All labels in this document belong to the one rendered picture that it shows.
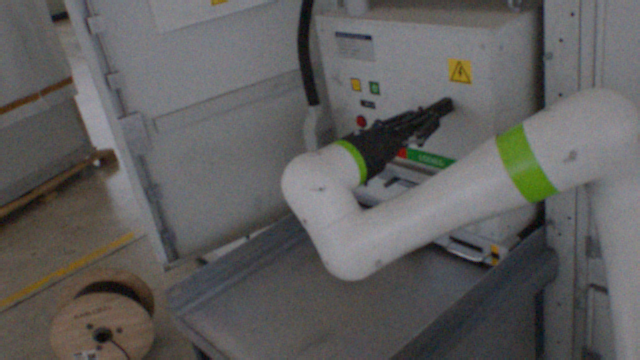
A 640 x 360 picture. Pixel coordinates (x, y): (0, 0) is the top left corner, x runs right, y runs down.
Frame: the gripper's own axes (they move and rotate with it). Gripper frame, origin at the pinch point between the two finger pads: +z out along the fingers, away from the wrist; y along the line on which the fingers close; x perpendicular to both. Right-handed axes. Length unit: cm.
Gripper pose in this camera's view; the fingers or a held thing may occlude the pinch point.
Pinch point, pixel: (438, 110)
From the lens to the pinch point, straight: 126.5
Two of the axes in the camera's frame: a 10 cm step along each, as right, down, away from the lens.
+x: -1.8, -8.7, -4.6
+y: 6.6, 2.4, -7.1
